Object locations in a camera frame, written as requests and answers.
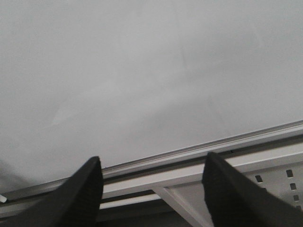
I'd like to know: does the white whiteboard marker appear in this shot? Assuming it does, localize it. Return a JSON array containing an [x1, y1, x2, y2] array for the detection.
[[0, 195, 7, 203]]

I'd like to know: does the white metal desk frame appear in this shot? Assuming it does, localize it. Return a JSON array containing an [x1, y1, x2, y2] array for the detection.
[[98, 137, 303, 227]]

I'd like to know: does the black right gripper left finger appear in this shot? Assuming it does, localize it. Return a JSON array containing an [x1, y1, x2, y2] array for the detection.
[[1, 157, 104, 227]]

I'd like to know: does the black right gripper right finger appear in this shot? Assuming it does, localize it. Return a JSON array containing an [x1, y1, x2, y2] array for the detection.
[[202, 152, 303, 227]]

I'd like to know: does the large whiteboard with aluminium frame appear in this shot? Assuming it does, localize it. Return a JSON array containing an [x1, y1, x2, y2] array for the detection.
[[0, 0, 303, 193]]

